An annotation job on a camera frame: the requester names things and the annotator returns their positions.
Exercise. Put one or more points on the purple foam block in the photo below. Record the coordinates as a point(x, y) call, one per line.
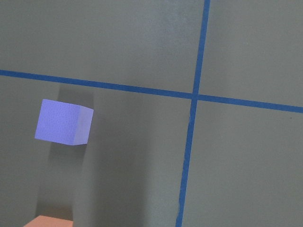
point(64, 123)

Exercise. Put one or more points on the orange foam block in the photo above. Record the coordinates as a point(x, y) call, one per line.
point(45, 221)

